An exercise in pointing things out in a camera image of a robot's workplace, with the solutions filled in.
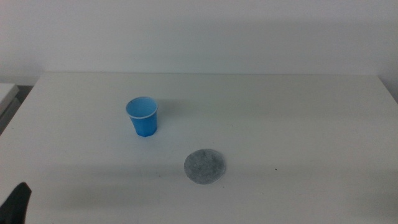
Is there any blue plastic cup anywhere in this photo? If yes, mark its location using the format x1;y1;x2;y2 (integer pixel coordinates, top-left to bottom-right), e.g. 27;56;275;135
125;96;159;138

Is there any round grey felt cup mat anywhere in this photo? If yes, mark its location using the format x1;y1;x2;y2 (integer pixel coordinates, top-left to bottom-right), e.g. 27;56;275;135
183;148;226;185

